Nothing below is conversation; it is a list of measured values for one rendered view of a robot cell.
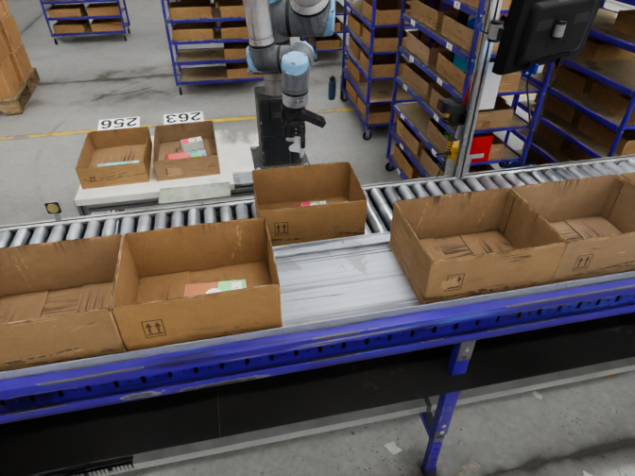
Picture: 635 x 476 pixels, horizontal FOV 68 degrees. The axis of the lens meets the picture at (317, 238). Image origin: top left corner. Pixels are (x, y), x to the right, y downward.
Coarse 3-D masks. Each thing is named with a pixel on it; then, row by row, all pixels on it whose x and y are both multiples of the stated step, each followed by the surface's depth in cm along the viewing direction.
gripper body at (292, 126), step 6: (282, 108) 167; (288, 108) 166; (300, 108) 166; (282, 114) 170; (288, 114) 168; (294, 114) 169; (282, 120) 171; (288, 120) 170; (294, 120) 171; (300, 120) 171; (282, 126) 177; (288, 126) 170; (294, 126) 170; (300, 126) 171; (288, 132) 174; (294, 132) 172; (300, 132) 172
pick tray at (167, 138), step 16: (160, 128) 235; (176, 128) 237; (192, 128) 239; (208, 128) 241; (160, 144) 237; (176, 144) 237; (208, 144) 237; (160, 160) 224; (176, 160) 206; (192, 160) 208; (208, 160) 210; (160, 176) 209; (176, 176) 211; (192, 176) 213
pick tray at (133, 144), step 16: (128, 128) 232; (144, 128) 233; (96, 144) 233; (112, 144) 234; (128, 144) 236; (144, 144) 237; (80, 160) 208; (96, 160) 224; (112, 160) 224; (128, 160) 224; (144, 160) 205; (80, 176) 201; (96, 176) 203; (112, 176) 204; (128, 176) 206; (144, 176) 208
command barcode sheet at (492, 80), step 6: (492, 66) 189; (486, 78) 191; (492, 78) 192; (498, 78) 192; (486, 84) 193; (492, 84) 194; (498, 84) 194; (486, 90) 194; (492, 90) 195; (486, 96) 196; (492, 96) 197; (480, 102) 197; (486, 102) 198; (492, 102) 199; (480, 108) 199; (486, 108) 200; (492, 108) 200
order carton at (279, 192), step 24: (288, 168) 187; (312, 168) 188; (336, 168) 190; (264, 192) 191; (288, 192) 193; (312, 192) 195; (336, 192) 197; (360, 192) 175; (264, 216) 164; (288, 216) 165; (312, 216) 167; (336, 216) 169; (360, 216) 171; (288, 240) 172; (312, 240) 174
